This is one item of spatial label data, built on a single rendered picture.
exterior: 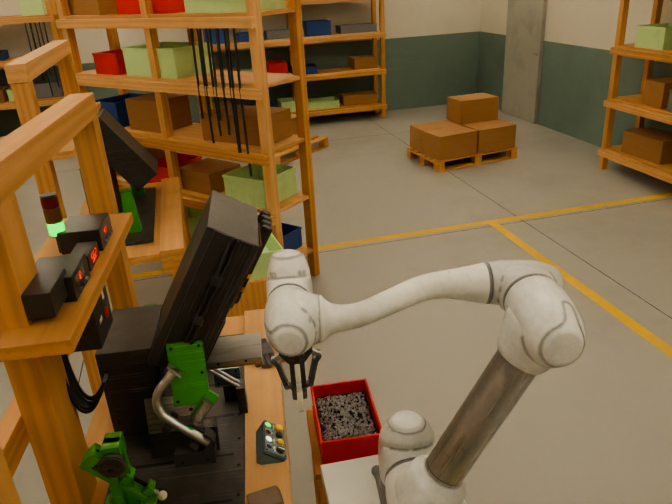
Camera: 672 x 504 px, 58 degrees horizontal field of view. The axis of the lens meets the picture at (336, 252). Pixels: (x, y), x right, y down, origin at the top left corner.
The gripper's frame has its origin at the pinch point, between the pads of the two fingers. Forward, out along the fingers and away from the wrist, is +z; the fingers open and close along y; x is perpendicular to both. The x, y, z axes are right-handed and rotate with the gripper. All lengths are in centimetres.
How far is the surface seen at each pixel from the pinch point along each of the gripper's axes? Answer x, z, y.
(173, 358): 39, 9, -38
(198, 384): 37, 18, -31
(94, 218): 69, -30, -60
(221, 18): 313, -77, -20
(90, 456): 8, 17, -58
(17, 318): 13, -25, -68
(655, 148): 464, 89, 418
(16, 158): 33, -61, -66
